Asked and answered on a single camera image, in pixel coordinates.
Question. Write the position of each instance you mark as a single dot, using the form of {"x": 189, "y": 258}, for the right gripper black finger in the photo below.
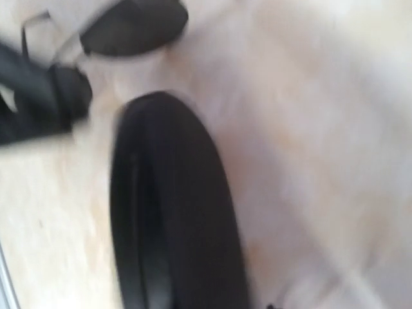
{"x": 49, "y": 101}

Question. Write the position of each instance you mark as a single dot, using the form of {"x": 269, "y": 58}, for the black glasses case beige lining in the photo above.
{"x": 173, "y": 224}

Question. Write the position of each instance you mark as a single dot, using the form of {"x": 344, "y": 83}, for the black frame sunglasses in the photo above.
{"x": 124, "y": 29}

